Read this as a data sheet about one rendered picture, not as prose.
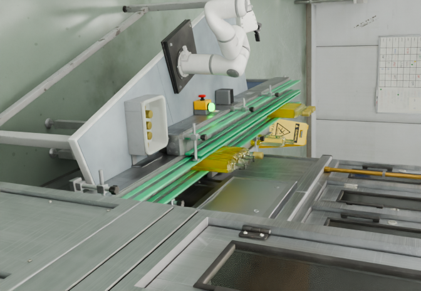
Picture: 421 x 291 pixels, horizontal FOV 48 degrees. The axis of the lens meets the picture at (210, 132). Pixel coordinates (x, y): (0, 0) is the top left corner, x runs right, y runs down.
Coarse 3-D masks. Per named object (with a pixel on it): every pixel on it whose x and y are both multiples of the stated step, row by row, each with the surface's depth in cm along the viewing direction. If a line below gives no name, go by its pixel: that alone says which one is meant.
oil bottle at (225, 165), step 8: (208, 160) 212; (216, 160) 210; (224, 160) 209; (232, 160) 210; (192, 168) 216; (200, 168) 214; (208, 168) 212; (216, 168) 211; (224, 168) 209; (232, 168) 208
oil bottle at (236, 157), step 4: (216, 152) 220; (220, 152) 219; (224, 152) 219; (212, 156) 217; (216, 156) 216; (220, 156) 215; (224, 156) 214; (228, 156) 214; (232, 156) 213; (236, 156) 213; (236, 160) 213
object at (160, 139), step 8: (160, 96) 197; (144, 104) 186; (152, 104) 202; (160, 104) 201; (144, 112) 186; (160, 112) 202; (144, 120) 187; (152, 120) 204; (160, 120) 203; (144, 128) 188; (152, 128) 205; (160, 128) 204; (144, 136) 189; (152, 136) 206; (160, 136) 205; (152, 144) 202; (160, 144) 202; (152, 152) 194
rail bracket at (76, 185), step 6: (102, 174) 145; (72, 180) 149; (78, 180) 150; (102, 180) 145; (72, 186) 149; (78, 186) 149; (84, 186) 148; (90, 186) 147; (96, 186) 146; (102, 186) 145; (108, 186) 146; (114, 186) 144; (78, 192) 151; (102, 192) 145; (114, 192) 143
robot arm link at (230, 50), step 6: (240, 30) 208; (240, 36) 207; (246, 36) 213; (228, 42) 199; (234, 42) 201; (240, 42) 206; (246, 42) 215; (222, 48) 203; (228, 48) 202; (234, 48) 203; (240, 48) 207; (246, 48) 217; (222, 54) 208; (228, 54) 205; (234, 54) 206
